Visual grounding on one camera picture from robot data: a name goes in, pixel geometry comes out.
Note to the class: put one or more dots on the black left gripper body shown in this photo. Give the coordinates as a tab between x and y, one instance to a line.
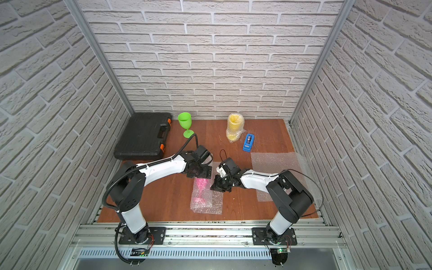
201	171

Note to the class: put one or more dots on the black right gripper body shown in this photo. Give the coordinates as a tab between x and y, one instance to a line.
223	184

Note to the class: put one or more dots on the pink plastic wine glass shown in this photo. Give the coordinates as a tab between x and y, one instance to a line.
203	193

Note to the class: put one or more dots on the blue tape dispenser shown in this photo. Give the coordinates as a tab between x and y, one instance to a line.
248	143

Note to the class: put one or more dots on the yellow plastic wine glass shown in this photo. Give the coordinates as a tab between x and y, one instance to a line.
234	126

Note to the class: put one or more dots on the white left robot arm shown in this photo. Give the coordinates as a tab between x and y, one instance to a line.
124	192

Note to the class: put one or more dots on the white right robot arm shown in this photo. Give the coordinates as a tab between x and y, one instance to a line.
290	196

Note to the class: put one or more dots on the green plastic wine glass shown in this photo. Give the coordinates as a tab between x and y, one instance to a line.
185	121

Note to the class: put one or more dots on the black plastic tool case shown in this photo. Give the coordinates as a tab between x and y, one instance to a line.
144	137

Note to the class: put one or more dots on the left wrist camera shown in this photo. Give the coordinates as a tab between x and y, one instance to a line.
202	156

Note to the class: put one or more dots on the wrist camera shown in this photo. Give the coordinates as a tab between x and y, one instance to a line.
228	168
202	156

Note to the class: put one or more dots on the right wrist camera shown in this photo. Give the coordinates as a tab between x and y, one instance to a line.
228	168

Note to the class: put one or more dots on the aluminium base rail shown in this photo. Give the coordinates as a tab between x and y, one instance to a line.
233	245

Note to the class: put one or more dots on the left aluminium corner post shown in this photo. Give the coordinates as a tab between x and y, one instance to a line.
91	38

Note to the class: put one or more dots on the aluminium corner post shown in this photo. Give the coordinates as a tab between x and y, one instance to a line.
330	41
91	38

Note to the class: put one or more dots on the right aluminium corner post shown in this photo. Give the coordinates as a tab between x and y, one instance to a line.
330	41

